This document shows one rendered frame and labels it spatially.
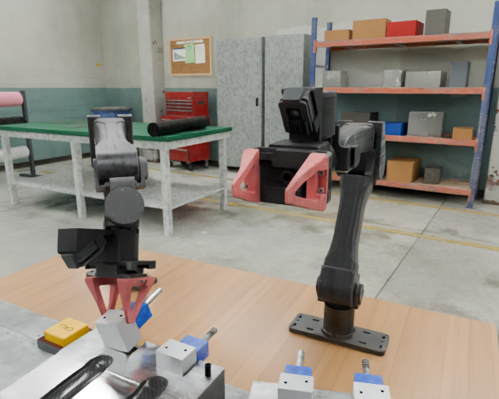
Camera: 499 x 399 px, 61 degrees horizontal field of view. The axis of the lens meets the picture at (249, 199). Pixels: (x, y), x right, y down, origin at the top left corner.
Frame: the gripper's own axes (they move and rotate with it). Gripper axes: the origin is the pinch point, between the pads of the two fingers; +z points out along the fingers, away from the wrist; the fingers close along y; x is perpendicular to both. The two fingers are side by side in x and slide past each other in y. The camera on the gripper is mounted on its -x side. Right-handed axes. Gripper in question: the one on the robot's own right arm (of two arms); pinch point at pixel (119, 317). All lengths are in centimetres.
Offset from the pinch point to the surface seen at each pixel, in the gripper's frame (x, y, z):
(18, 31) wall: 326, -578, -354
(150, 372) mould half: -1.5, 8.4, 7.3
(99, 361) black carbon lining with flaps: -3.1, -0.7, 6.4
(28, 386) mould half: -11.6, -5.6, 8.6
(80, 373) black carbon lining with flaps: -6.1, -1.4, 7.6
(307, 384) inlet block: 8.9, 29.3, 8.7
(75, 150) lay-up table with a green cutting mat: 222, -296, -107
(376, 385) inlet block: 13.5, 38.1, 8.9
